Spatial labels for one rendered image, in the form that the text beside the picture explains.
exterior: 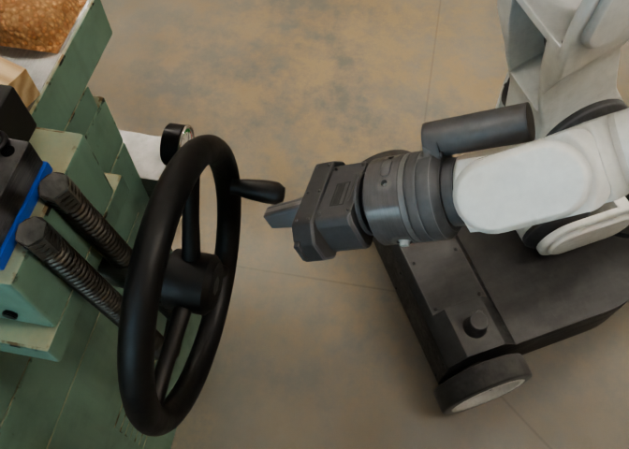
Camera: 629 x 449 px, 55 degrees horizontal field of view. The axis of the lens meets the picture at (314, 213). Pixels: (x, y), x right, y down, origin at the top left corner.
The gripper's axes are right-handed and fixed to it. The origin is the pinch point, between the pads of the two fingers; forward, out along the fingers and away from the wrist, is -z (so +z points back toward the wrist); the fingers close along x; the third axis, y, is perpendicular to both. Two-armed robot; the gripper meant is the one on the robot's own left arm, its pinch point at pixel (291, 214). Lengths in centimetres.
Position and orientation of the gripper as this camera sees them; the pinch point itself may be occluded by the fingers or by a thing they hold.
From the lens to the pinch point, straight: 66.6
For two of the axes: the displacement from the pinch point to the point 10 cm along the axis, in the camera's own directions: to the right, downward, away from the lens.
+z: 8.5, -1.1, -5.1
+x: 2.8, -7.3, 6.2
